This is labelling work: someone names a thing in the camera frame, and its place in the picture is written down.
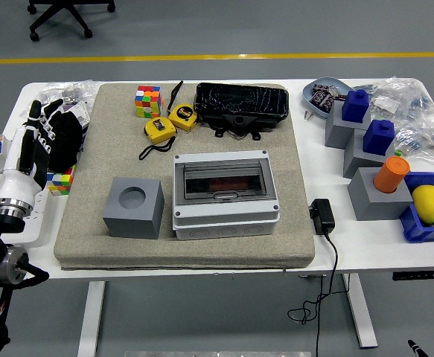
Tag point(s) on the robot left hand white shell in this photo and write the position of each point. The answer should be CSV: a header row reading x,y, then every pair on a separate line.
x,y
17,182

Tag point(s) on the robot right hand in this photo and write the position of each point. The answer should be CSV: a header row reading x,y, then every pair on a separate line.
x,y
415,349

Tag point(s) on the orange cylinder battery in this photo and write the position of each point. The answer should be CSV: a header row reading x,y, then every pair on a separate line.
x,y
226,183
391,175

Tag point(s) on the grey junction box clear lid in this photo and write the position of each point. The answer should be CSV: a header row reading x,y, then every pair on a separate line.
x,y
224,223

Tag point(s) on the multicolour puzzle cube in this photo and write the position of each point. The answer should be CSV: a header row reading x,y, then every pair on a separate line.
x,y
62,182
149,102

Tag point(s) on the black cloth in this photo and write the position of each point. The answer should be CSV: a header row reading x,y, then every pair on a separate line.
x,y
66,145

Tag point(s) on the white table leg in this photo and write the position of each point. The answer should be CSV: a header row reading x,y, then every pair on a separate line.
x,y
92,316
362,316

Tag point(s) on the black table control panel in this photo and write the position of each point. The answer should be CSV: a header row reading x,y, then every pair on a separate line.
x,y
421,275

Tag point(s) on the clear bag of small parts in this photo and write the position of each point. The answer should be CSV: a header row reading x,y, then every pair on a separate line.
x,y
82,91

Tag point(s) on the blue storage bin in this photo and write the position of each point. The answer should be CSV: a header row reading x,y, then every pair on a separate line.
x,y
421,232

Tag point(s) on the grey block with round hole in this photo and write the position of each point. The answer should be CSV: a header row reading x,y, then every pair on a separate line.
x,y
131,223

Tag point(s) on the yellow lemon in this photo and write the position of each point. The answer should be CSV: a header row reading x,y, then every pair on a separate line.
x,y
429,204

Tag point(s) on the grey block holder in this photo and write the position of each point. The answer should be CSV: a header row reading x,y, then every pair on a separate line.
x,y
354,161
337,132
373,206

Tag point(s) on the black power adapter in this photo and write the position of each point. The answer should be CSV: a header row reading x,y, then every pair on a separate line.
x,y
322,217

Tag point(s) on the black office chair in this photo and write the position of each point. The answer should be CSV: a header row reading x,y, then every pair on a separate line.
x,y
62,11

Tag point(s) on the yellow tape measure black label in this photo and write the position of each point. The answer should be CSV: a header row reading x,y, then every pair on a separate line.
x,y
182,115

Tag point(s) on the grey-brown mat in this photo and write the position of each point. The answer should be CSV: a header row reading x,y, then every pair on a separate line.
x,y
239,253

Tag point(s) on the clear bag of mixed parts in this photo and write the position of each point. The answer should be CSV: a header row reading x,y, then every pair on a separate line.
x,y
429,141

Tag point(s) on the blue plastic block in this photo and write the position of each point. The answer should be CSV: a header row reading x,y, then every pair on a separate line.
x,y
378,139
355,108

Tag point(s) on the black plastic tray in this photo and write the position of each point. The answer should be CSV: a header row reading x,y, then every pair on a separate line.
x,y
239,100

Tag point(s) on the clear bag of blue parts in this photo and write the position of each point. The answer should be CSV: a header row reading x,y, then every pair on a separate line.
x,y
406,98

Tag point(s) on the small metal screws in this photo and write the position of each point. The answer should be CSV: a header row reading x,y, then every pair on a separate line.
x,y
307,115

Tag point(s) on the dark snack packets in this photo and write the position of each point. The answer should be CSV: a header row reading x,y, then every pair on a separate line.
x,y
322,98

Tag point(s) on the blue-grey bowl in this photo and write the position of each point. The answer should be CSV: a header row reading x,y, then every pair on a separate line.
x,y
309,100

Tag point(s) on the white wall socket pack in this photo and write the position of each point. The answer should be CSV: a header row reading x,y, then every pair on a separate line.
x,y
79,115

